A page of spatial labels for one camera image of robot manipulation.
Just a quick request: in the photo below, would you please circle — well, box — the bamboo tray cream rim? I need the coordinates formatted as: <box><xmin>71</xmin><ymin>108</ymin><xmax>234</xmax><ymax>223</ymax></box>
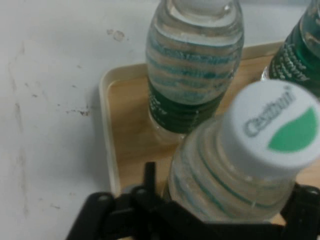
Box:
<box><xmin>98</xmin><ymin>41</ymin><xmax>320</xmax><ymax>226</ymax></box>

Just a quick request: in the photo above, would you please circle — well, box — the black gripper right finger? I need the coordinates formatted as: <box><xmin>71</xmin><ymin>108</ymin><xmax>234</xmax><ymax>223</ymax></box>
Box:
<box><xmin>279</xmin><ymin>183</ymin><xmax>320</xmax><ymax>240</ymax></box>

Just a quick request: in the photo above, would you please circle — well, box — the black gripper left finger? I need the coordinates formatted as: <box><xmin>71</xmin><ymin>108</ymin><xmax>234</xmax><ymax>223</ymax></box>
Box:
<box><xmin>66</xmin><ymin>161</ymin><xmax>208</xmax><ymax>240</ymax></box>

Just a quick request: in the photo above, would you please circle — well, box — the clear water bottle green label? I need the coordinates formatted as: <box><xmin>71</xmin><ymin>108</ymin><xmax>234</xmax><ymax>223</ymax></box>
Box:
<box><xmin>145</xmin><ymin>0</ymin><xmax>245</xmax><ymax>136</ymax></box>
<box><xmin>166</xmin><ymin>79</ymin><xmax>320</xmax><ymax>224</ymax></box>
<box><xmin>259</xmin><ymin>0</ymin><xmax>320</xmax><ymax>101</ymax></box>

